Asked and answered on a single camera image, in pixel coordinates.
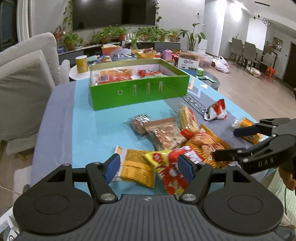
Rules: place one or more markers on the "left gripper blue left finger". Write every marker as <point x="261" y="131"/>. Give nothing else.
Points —
<point x="100" y="176"/>

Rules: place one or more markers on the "person's right hand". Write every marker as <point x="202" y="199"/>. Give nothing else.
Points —
<point x="286" y="172"/>

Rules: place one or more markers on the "blue grey tray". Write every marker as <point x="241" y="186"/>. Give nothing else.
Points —
<point x="123" y="57"/>

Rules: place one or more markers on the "green gift box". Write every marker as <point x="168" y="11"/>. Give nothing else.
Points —
<point x="173" y="83"/>

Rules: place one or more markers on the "pink box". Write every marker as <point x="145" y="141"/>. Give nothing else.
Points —
<point x="167" y="54"/>

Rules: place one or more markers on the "dark round side table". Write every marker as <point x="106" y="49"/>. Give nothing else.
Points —
<point x="207" y="77"/>

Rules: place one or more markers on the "tall leafy floor plant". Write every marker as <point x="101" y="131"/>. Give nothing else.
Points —
<point x="194" y="39"/>

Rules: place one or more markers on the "red round-cake snack bag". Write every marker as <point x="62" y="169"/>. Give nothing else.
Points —
<point x="104" y="79"/>

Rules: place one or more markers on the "orange cracker snack bag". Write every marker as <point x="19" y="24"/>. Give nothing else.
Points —
<point x="204" y="143"/>

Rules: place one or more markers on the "white blue carton box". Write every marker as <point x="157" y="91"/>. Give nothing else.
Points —
<point x="188" y="61"/>

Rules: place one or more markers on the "white curtain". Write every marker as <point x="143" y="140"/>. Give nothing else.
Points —
<point x="25" y="19"/>

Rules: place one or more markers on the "red crispy noodle snack bag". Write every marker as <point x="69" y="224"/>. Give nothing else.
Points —
<point x="147" y="72"/>

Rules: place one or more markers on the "red flower arrangement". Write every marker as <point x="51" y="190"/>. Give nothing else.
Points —
<point x="58" y="33"/>

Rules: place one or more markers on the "yellow woven basket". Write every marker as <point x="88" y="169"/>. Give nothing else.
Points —
<point x="144" y="53"/>

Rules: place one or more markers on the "white plastic bag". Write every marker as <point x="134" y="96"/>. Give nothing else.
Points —
<point x="221" y="64"/>

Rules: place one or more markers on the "dining chair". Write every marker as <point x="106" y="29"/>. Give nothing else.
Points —
<point x="236" y="49"/>

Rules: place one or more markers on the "rice cracker pack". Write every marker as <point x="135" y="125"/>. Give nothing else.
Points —
<point x="189" y="124"/>

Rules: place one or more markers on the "blue patterned table mat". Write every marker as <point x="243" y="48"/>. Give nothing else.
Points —
<point x="72" y="132"/>

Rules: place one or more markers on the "wall television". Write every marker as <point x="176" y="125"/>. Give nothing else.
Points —
<point x="105" y="13"/>

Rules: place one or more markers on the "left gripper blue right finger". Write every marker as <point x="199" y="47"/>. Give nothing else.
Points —
<point x="198" y="178"/>

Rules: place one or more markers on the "red yellow snack bag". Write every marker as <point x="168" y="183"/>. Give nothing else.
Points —
<point x="166" y="164"/>

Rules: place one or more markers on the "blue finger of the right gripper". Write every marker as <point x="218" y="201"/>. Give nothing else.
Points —
<point x="266" y="126"/>
<point x="231" y="155"/>

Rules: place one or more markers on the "red white small snack bag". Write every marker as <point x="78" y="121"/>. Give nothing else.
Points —
<point x="216" y="111"/>

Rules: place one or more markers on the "yellow snack pack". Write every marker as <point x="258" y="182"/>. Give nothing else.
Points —
<point x="134" y="167"/>

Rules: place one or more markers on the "clear storage bin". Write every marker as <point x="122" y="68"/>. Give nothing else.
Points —
<point x="205" y="60"/>

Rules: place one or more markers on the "white round coffee table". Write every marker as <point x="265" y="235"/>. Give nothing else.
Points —
<point x="74" y="75"/>

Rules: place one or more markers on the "grey sofa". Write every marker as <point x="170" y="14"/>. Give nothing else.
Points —
<point x="30" y="70"/>

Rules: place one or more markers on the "small orange snack pack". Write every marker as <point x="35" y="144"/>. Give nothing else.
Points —
<point x="246" y="131"/>

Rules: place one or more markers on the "window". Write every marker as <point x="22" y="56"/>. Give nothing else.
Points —
<point x="8" y="28"/>

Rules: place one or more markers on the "brown nut snack bag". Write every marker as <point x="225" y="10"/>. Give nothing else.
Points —
<point x="164" y="134"/>

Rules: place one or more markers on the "orange tissue box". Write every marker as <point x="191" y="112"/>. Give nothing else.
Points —
<point x="107" y="49"/>

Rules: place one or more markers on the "yellow canister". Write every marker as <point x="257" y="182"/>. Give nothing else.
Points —
<point x="81" y="64"/>

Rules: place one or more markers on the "clear bag bread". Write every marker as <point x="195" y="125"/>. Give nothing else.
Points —
<point x="117" y="72"/>

